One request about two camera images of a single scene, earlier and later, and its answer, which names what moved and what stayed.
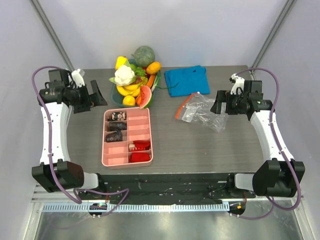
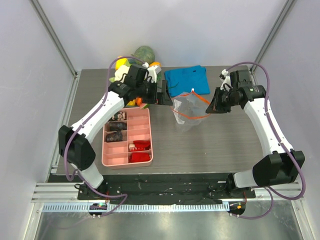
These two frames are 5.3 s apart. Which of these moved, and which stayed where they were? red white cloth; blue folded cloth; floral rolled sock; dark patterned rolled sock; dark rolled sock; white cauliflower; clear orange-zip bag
Moved: clear orange-zip bag
Stayed: dark patterned rolled sock; red white cloth; blue folded cloth; dark rolled sock; floral rolled sock; white cauliflower
